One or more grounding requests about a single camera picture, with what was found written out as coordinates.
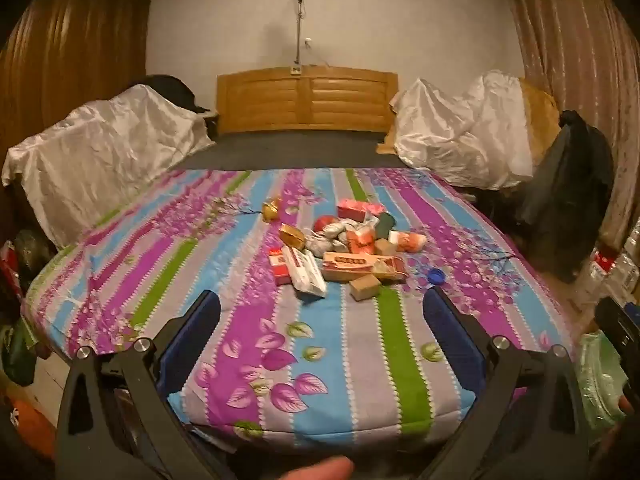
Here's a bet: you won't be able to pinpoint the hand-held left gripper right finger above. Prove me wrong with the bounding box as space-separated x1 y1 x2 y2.
422 286 591 480

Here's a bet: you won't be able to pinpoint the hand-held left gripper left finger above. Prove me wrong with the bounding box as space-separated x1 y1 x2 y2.
56 289 236 480

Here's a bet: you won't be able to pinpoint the trash bin with green bag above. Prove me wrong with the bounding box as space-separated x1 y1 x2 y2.
572 330 633 441

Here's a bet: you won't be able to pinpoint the long red beige box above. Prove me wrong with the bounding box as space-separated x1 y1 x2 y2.
321 252 407 284

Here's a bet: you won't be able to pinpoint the orange white packet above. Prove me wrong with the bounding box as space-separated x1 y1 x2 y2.
389 230 429 254
345 225 377 257

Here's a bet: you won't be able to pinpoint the long white packet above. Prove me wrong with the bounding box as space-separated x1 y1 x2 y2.
282 247 329 297

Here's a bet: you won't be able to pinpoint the grey paper ball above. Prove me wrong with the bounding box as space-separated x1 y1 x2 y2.
304 232 335 260
322 220 353 244

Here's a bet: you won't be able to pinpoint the person's left hand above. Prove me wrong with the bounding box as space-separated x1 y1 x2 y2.
294 456 357 480

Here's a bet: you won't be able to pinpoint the wrapped water bottle pack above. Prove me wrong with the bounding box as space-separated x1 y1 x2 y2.
584 225 640 306

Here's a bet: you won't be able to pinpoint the floral striped blanket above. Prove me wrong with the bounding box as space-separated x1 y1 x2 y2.
25 167 576 448

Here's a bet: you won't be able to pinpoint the brown cardboard cube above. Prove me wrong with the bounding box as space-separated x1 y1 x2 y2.
348 275 384 304

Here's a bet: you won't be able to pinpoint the red cigarette box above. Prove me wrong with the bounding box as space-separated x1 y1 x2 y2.
268 247 296 286

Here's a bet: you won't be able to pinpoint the gold brown wrapper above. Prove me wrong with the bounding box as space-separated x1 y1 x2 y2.
278 223 307 249

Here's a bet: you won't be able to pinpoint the red white tissue pack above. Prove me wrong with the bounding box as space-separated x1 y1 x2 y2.
336 198 387 224

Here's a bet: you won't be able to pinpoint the dark jackets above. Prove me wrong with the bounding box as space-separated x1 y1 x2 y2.
517 110 615 283

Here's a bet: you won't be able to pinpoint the green bag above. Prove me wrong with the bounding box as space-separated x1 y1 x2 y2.
0 317 41 388

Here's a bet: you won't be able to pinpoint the orange bag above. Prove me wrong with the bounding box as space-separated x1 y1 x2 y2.
12 400 56 461

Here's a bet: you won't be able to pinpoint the white satin cloth cover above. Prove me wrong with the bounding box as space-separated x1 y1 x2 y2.
1 84 217 248
390 71 536 191

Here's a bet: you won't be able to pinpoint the red bag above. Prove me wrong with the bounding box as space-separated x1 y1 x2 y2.
0 240 21 286

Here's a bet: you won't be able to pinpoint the dark grey mattress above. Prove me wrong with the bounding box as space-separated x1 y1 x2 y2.
170 131 406 172

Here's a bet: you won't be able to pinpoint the brown wooden furniture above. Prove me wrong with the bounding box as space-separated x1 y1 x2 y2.
519 79 562 167

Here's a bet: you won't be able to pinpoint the black cloth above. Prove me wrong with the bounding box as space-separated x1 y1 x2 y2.
142 75 211 115

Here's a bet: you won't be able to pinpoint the wooden headboard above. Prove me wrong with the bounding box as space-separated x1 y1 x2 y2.
216 66 400 135

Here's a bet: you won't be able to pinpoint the pink patterned curtain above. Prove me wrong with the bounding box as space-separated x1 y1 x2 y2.
505 0 640 256

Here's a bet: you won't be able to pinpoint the brown wooden wardrobe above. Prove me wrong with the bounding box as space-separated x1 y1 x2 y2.
0 0 153 161

